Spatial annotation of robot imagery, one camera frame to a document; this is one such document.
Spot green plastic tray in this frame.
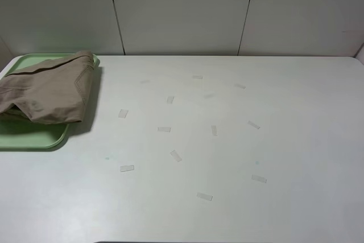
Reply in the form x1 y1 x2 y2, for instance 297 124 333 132
1 53 98 150

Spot khaki shorts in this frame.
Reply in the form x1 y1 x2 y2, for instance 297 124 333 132
1 51 94 125

